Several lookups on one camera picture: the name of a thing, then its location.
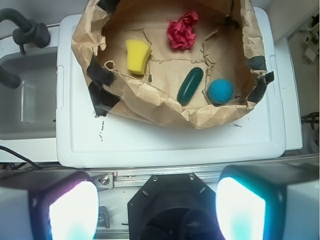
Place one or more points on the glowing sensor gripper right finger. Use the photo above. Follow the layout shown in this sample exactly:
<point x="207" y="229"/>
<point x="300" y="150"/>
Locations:
<point x="272" y="201"/>

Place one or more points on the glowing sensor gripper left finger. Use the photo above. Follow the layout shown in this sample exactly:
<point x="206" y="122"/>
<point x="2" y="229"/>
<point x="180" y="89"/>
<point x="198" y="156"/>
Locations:
<point x="53" y="204"/>

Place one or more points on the dark green plastic pickle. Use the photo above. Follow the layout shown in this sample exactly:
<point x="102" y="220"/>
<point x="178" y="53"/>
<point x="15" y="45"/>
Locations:
<point x="189" y="85"/>

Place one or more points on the white plastic lid tray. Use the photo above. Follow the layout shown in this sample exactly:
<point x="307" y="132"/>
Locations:
<point x="84" y="140"/>

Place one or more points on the white sink basin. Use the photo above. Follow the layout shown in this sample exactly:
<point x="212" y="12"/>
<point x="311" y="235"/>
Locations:
<point x="28" y="113"/>

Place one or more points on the blue dimpled ball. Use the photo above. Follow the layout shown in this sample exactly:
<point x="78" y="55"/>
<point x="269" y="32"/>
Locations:
<point x="220" y="91"/>

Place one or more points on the brown paper lined bin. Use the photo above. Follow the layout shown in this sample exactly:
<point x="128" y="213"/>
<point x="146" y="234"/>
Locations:
<point x="229" y="45"/>

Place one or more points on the yellow sponge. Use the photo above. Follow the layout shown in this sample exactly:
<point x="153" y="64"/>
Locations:
<point x="138" y="53"/>

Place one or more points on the crumpled red paper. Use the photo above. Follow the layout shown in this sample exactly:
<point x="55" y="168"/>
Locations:
<point x="180" y="33"/>

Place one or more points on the black octagonal mount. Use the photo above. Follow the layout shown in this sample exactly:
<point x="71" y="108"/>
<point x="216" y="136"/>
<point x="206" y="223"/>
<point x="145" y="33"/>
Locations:
<point x="173" y="207"/>

